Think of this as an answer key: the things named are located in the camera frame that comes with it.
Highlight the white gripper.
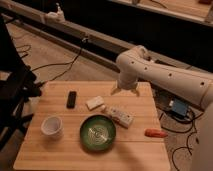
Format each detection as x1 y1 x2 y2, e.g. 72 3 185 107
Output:
110 78 140 96

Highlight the white sponge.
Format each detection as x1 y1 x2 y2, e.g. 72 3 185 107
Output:
86 96 104 110

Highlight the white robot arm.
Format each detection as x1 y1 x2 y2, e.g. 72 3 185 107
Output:
113 45 213 171

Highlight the white ceramic cup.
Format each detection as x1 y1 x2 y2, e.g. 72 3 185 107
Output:
41 116 63 139

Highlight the white power strip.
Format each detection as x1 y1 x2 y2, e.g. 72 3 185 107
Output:
101 105 133 128

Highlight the green bowl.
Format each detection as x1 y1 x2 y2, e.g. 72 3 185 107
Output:
80 115 116 152

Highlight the black rectangular remote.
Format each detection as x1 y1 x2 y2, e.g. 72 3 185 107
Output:
66 91 77 108

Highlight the blue electronic box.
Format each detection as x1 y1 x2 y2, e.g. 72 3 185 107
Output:
169 99 188 117

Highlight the black chair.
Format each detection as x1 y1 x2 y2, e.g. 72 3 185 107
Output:
0 14 42 151

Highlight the long metal rail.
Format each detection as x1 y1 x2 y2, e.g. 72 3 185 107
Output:
0 0 213 91

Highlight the black cable on floor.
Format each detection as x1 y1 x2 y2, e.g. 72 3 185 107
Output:
31 38 88 83

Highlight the white object on rail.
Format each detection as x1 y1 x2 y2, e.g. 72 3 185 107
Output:
45 3 65 22

